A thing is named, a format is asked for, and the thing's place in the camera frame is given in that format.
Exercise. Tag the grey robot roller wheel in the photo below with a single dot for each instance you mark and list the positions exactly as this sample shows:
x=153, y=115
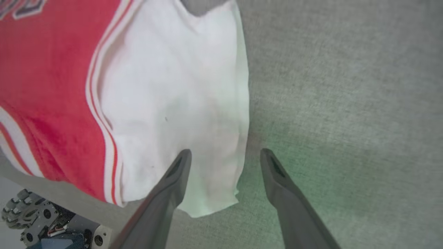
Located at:
x=26, y=211

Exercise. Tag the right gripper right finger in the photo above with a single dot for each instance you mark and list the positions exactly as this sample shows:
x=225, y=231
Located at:
x=294, y=214

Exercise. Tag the grey fabric sofa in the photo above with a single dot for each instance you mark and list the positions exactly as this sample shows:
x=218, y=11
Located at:
x=346, y=103

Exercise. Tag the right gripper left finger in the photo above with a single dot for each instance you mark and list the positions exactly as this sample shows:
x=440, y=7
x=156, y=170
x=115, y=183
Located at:
x=162, y=207

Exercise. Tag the red and white basketball jersey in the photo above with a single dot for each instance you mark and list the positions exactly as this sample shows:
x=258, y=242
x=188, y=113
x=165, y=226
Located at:
x=52, y=86

